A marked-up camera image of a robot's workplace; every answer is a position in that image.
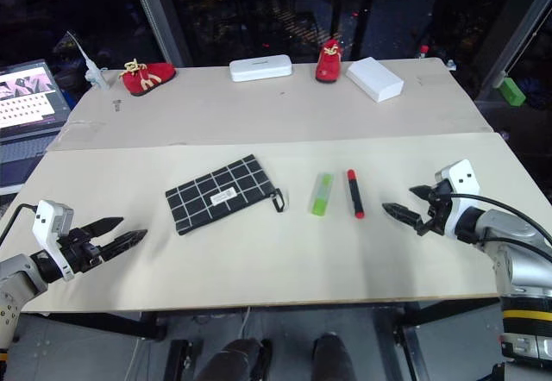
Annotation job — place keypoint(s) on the clear plastic nozzle bottle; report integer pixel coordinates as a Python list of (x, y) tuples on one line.
[(92, 73)]

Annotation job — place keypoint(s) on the red shoe with yellow laces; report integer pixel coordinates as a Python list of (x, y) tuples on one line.
[(148, 77), (328, 64)]

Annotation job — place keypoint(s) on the dark rounded shape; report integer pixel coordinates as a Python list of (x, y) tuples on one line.
[(332, 355), (235, 359)]

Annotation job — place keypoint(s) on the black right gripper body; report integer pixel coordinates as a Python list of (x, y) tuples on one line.
[(440, 210)]

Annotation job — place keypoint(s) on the black grid pencil pouch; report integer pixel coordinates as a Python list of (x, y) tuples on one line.
[(220, 193)]

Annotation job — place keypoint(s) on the red and black pen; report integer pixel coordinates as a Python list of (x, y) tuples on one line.
[(355, 193)]

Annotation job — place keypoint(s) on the green translucent glue stick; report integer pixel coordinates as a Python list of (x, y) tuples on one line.
[(322, 195)]

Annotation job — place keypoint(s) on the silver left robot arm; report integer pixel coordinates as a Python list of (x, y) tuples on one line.
[(17, 275)]

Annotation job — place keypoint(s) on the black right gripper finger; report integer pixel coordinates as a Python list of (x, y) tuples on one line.
[(422, 192), (403, 214)]

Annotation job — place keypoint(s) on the green plastic block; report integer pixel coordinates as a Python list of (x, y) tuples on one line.
[(511, 91)]

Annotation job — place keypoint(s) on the small red-capped bottle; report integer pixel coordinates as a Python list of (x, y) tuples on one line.
[(424, 51)]

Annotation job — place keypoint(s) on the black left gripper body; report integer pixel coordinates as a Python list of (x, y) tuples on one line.
[(79, 249)]

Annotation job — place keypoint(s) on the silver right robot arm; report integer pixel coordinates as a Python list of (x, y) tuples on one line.
[(513, 243)]

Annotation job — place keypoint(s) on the grey metal window pillar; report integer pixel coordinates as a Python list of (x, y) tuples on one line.
[(161, 14)]

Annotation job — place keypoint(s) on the laptop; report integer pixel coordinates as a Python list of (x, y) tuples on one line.
[(26, 96)]

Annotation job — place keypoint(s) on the black table frame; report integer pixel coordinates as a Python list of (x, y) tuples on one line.
[(142, 327)]

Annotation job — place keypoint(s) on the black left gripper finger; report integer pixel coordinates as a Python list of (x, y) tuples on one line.
[(105, 224), (125, 241)]

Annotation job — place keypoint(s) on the white rectangular box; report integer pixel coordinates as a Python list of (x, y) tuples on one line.
[(374, 78)]

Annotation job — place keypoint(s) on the white oblong hard case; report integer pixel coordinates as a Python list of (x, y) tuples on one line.
[(261, 67)]

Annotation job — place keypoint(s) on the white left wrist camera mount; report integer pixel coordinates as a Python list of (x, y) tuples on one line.
[(48, 221)]

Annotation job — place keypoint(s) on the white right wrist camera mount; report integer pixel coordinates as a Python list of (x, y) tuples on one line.
[(461, 178)]

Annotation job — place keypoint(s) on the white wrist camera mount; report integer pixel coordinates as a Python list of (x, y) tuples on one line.
[(461, 178), (48, 221)]

